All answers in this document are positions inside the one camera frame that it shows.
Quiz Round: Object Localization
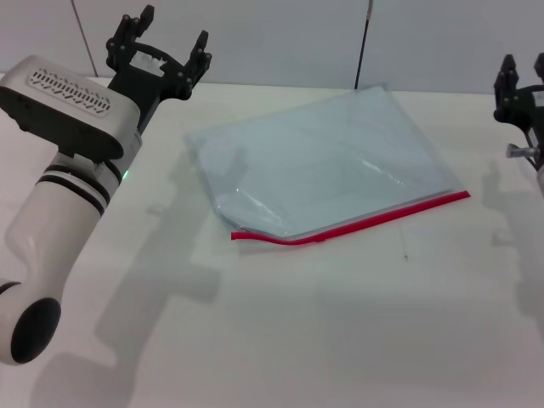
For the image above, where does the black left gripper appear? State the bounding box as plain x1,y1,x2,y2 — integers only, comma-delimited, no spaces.
105,4,213,133

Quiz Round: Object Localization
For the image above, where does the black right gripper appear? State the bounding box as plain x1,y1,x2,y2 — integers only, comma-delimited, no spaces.
493,54,544,171

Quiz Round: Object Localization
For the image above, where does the clear document bag red zipper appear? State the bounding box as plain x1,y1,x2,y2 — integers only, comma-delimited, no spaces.
184,82,473,247

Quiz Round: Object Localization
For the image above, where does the silver metal knob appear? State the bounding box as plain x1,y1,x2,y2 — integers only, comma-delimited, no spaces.
505,144,539,160

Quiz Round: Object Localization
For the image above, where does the white vented wrist camera box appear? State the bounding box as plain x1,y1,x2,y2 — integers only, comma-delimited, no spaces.
0,54,142,161

